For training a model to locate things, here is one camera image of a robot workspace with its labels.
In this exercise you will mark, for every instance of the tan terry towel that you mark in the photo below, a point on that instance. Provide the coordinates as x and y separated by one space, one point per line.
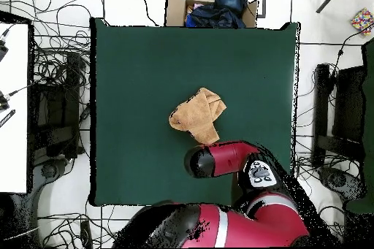
195 114

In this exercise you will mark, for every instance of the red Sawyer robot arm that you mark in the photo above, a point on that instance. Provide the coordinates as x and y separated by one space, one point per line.
225 158

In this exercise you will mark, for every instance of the dark green table cloth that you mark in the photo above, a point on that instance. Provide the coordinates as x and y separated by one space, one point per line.
131 85

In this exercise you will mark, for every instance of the navy shiny garment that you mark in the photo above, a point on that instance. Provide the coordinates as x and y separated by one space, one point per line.
213 16

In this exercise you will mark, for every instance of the brown cardboard box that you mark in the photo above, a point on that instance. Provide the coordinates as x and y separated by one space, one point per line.
175 9

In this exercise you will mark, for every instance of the grey round stand base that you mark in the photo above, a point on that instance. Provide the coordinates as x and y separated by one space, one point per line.
337 179
49 170

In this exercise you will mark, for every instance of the white desk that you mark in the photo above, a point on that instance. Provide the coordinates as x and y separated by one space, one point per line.
14 149

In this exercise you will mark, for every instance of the black perforated strip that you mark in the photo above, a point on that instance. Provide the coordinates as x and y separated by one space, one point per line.
7 118

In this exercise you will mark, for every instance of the green draped cloth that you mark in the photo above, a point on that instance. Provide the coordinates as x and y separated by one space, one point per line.
369 114

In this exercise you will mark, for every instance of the black device on desk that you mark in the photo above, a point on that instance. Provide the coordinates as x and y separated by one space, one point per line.
3 50

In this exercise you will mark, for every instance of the multicoloured patterned cube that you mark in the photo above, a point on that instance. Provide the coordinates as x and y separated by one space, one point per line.
362 21

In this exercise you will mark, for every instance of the black stand frame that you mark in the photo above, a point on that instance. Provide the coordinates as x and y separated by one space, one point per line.
349 100
55 108

